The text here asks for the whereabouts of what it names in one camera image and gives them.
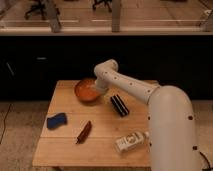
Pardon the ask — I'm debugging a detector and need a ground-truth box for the orange ceramic bowl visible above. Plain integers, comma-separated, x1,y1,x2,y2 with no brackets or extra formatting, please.
74,78,100,102

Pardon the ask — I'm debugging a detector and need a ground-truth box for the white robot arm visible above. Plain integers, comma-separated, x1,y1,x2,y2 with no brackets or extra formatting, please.
94,59,202,171

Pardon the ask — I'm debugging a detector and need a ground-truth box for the black white striped box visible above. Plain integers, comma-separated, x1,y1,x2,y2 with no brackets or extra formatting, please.
110,95,129,117

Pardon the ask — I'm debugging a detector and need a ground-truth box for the brown chocolate bar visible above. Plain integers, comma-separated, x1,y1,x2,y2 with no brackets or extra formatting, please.
76,121,92,144

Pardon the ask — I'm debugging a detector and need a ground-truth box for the wooden table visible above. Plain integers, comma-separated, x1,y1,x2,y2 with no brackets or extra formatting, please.
33,80,150,168

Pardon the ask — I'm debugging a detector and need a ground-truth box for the blue sponge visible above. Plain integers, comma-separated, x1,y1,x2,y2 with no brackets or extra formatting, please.
47,113,67,129

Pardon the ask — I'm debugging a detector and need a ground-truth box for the white plastic bottle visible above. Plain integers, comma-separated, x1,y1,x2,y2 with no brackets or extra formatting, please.
115,131,149,153

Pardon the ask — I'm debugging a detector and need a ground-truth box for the black office chair right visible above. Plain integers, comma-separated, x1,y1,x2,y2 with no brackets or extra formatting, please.
92,0,113,14

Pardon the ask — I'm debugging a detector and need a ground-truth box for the black office chair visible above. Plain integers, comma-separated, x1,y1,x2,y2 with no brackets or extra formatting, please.
92,0,113,14
24,0,61,21

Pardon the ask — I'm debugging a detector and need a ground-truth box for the black office chair left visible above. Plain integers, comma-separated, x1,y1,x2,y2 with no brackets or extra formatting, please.
24,0,61,21

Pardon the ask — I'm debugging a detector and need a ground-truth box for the grey metal post middle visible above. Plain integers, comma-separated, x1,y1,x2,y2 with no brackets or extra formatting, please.
112,0,121,32

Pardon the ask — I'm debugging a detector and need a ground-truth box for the grey metal post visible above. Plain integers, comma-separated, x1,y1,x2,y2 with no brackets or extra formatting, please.
44,0,61,33
112,0,121,32
201,9,213,32

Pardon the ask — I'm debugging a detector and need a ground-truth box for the grey metal post left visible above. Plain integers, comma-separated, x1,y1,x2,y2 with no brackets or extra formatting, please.
44,0,61,33

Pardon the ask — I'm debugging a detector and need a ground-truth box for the thin dark floor cable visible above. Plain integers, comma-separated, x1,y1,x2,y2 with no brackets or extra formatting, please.
0,103,13,145

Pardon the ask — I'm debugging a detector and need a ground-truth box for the black cable on floor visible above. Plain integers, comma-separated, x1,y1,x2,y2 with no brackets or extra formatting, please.
199,151,212,171

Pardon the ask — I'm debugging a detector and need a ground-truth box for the grey metal post right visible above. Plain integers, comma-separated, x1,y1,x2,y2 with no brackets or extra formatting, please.
201,9,213,32

